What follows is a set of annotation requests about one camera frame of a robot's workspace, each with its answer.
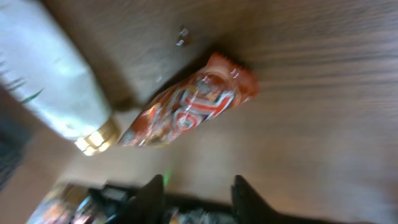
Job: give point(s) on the white cream tube gold cap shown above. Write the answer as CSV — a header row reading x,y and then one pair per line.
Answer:
x,y
44,71

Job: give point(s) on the orange chocolate bar wrapper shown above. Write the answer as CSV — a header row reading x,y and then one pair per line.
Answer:
x,y
220,85

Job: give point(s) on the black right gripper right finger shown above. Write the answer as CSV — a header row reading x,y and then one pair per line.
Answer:
x,y
250,208

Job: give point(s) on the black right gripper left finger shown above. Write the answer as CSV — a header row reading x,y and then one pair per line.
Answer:
x,y
146,207

